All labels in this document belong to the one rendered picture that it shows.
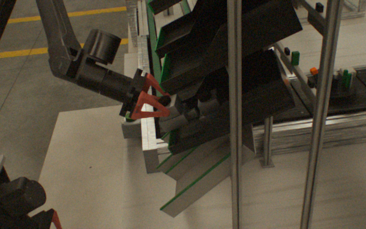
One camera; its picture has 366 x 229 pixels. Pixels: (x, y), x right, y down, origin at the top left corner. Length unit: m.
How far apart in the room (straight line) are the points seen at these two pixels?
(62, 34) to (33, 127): 2.39
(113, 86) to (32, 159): 2.18
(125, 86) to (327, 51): 0.40
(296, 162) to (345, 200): 0.20
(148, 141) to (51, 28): 0.51
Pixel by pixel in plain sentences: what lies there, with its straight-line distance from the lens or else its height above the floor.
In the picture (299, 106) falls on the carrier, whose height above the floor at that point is 0.97.
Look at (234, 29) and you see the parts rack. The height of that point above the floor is 1.49.
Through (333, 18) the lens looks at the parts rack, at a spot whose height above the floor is 1.48.
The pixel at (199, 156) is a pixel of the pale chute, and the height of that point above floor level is 1.08.
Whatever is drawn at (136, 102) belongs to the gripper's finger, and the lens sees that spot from 0.84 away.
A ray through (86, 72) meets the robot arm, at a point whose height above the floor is 1.37.
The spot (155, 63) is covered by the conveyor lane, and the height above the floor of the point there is 0.95.
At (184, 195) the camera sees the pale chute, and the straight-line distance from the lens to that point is 0.96.
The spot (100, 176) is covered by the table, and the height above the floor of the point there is 0.86.
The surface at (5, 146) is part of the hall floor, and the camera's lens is 3.21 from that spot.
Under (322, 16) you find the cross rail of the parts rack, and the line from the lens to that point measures 0.78.
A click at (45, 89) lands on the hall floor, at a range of 3.79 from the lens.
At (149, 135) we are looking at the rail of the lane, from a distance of 1.34.
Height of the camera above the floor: 1.76
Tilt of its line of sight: 35 degrees down
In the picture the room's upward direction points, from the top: 6 degrees counter-clockwise
